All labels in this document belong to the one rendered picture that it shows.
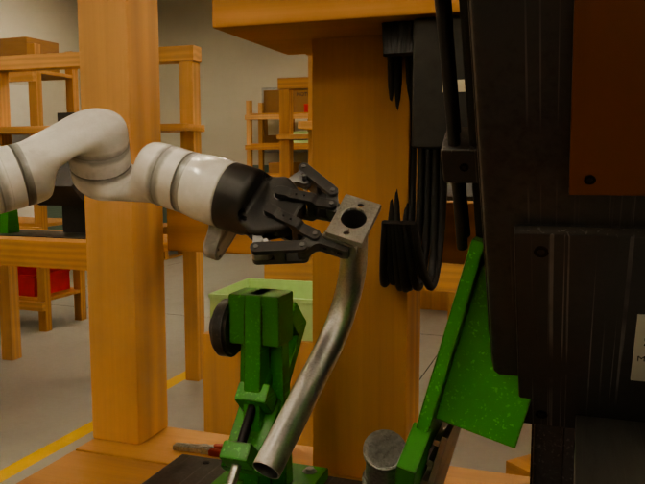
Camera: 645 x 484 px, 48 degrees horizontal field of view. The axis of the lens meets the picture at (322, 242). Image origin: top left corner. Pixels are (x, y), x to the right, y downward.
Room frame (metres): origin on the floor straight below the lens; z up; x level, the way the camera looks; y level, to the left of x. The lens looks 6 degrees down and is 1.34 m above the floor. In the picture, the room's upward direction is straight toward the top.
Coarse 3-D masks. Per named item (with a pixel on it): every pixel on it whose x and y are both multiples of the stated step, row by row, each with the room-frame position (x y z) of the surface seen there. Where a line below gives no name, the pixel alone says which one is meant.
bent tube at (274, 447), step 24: (336, 216) 0.74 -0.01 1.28; (360, 216) 0.76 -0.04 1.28; (360, 240) 0.72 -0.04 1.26; (360, 264) 0.78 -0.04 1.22; (336, 288) 0.81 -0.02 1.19; (360, 288) 0.80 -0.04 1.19; (336, 312) 0.80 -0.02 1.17; (336, 336) 0.79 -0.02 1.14; (312, 360) 0.77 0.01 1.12; (336, 360) 0.78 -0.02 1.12; (312, 384) 0.75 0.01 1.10; (288, 408) 0.73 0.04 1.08; (312, 408) 0.74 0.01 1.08; (288, 432) 0.71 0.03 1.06; (264, 456) 0.69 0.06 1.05; (288, 456) 0.70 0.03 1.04
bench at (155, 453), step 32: (96, 448) 1.11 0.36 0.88; (128, 448) 1.11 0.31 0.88; (160, 448) 1.11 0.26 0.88; (32, 480) 1.00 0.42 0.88; (64, 480) 1.00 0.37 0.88; (96, 480) 1.00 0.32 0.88; (128, 480) 1.00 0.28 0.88; (448, 480) 1.00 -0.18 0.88; (480, 480) 1.00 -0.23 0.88; (512, 480) 1.00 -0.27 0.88
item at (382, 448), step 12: (372, 432) 0.62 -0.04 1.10; (384, 432) 0.62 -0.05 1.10; (372, 444) 0.61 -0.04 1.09; (384, 444) 0.61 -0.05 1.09; (396, 444) 0.61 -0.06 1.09; (372, 456) 0.60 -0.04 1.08; (384, 456) 0.60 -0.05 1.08; (396, 456) 0.60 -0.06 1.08; (372, 468) 0.60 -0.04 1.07; (384, 468) 0.60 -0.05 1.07; (372, 480) 0.62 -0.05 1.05; (384, 480) 0.62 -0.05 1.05
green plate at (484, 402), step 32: (480, 256) 0.58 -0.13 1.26; (480, 288) 0.59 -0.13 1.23; (448, 320) 0.59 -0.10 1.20; (480, 320) 0.59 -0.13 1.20; (448, 352) 0.59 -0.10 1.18; (480, 352) 0.59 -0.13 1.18; (448, 384) 0.60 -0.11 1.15; (480, 384) 0.59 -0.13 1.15; (512, 384) 0.58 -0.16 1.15; (448, 416) 0.60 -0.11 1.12; (480, 416) 0.59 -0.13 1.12; (512, 416) 0.58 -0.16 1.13
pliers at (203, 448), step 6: (180, 444) 1.11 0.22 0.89; (186, 444) 1.11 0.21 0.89; (192, 444) 1.11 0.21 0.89; (198, 444) 1.11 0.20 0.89; (204, 444) 1.10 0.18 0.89; (216, 444) 1.10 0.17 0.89; (222, 444) 1.10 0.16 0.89; (180, 450) 1.10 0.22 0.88; (186, 450) 1.10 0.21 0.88; (192, 450) 1.09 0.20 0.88; (198, 450) 1.09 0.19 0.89; (204, 450) 1.09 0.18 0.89; (210, 450) 1.08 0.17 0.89; (216, 450) 1.08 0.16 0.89; (216, 456) 1.08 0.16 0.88
